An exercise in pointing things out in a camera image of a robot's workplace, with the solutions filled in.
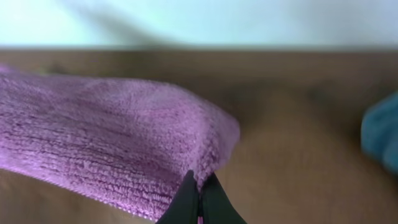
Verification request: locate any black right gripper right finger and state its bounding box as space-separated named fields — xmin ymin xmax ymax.
xmin=201 ymin=173 xmax=246 ymax=224

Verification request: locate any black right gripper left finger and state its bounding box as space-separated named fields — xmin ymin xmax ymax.
xmin=156 ymin=170 xmax=199 ymax=224

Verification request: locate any purple microfiber cloth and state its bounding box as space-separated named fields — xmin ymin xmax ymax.
xmin=1 ymin=67 xmax=240 ymax=223

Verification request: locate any crumpled blue cloth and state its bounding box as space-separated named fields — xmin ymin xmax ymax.
xmin=361 ymin=93 xmax=397 ymax=175

